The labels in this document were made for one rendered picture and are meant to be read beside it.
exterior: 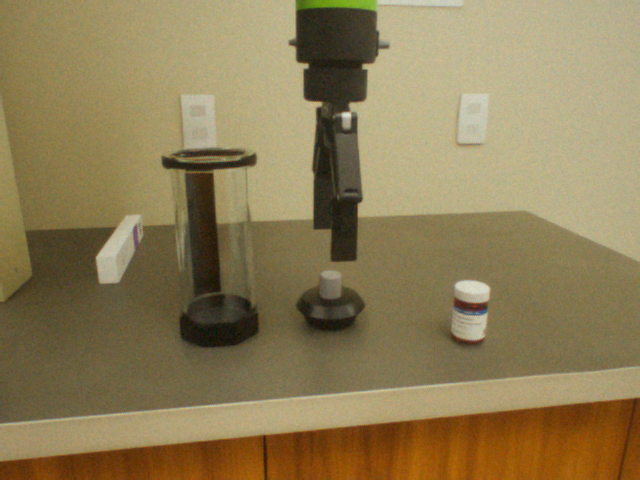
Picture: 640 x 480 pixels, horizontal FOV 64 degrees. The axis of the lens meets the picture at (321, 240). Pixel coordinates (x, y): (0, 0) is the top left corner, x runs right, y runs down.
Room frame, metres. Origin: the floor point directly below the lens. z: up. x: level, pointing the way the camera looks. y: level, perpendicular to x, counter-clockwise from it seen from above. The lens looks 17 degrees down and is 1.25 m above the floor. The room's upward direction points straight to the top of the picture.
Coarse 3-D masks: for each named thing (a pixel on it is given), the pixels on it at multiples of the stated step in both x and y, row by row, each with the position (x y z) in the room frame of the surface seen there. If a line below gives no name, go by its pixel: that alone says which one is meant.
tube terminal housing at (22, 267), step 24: (0, 96) 0.79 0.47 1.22; (0, 120) 0.78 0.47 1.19; (0, 144) 0.76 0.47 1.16; (0, 168) 0.75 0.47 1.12; (0, 192) 0.74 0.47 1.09; (0, 216) 0.72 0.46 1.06; (0, 240) 0.71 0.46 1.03; (24, 240) 0.79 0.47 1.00; (0, 264) 0.70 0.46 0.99; (24, 264) 0.77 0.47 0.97; (0, 288) 0.69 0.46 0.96
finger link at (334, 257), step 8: (336, 208) 0.56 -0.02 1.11; (336, 216) 0.56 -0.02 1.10; (336, 224) 0.56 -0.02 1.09; (336, 232) 0.56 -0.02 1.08; (352, 232) 0.56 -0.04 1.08; (336, 240) 0.56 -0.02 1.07; (344, 240) 0.56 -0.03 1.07; (352, 240) 0.56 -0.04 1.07; (336, 248) 0.56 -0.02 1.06; (344, 248) 0.56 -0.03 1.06; (352, 248) 0.56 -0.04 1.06; (336, 256) 0.56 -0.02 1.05; (344, 256) 0.56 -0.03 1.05; (352, 256) 0.56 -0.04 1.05
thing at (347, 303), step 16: (336, 272) 0.63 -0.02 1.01; (320, 288) 0.62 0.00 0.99; (336, 288) 0.62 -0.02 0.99; (304, 304) 0.61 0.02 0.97; (320, 304) 0.60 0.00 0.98; (336, 304) 0.60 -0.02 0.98; (352, 304) 0.60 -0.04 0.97; (320, 320) 0.59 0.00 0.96; (336, 320) 0.59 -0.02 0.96; (352, 320) 0.61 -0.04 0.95
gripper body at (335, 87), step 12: (312, 72) 0.60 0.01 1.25; (324, 72) 0.60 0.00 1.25; (336, 72) 0.59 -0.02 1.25; (348, 72) 0.60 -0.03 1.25; (360, 72) 0.61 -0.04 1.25; (312, 84) 0.60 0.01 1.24; (324, 84) 0.60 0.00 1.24; (336, 84) 0.59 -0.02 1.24; (348, 84) 0.60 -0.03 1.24; (360, 84) 0.61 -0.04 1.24; (312, 96) 0.60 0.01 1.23; (324, 96) 0.60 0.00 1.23; (336, 96) 0.59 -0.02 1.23; (348, 96) 0.60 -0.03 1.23; (360, 96) 0.61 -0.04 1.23; (324, 108) 0.64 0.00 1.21; (336, 108) 0.59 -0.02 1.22; (348, 108) 0.60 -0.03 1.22
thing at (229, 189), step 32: (192, 160) 0.55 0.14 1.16; (224, 160) 0.55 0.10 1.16; (192, 192) 0.56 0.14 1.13; (224, 192) 0.56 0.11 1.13; (192, 224) 0.56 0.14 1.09; (224, 224) 0.56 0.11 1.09; (192, 256) 0.56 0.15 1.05; (224, 256) 0.56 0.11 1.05; (192, 288) 0.56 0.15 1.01; (224, 288) 0.56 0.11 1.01; (192, 320) 0.56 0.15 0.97; (224, 320) 0.56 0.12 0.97
